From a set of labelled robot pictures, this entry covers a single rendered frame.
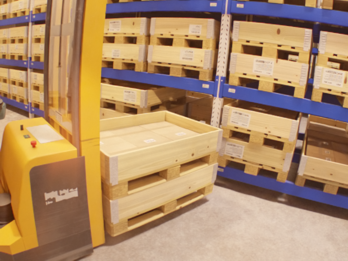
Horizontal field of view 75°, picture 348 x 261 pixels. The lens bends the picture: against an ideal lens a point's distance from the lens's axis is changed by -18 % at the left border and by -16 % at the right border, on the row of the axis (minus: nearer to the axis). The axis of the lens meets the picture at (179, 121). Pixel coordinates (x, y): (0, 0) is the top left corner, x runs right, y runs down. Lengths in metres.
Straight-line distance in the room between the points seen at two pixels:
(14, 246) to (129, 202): 0.88
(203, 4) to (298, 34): 1.05
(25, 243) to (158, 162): 1.12
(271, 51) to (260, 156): 1.07
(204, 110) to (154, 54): 1.53
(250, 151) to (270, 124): 0.37
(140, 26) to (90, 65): 1.82
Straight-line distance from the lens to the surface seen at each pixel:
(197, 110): 4.37
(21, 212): 1.67
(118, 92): 3.53
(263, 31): 2.72
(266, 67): 2.68
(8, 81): 6.41
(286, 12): 2.72
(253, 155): 2.84
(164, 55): 3.11
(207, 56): 2.86
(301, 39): 2.66
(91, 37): 1.58
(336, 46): 2.67
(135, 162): 1.87
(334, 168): 2.83
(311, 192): 2.95
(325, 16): 2.70
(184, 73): 3.07
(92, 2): 1.59
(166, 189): 2.20
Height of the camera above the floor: 1.49
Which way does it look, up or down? 15 degrees down
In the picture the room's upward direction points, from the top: 5 degrees clockwise
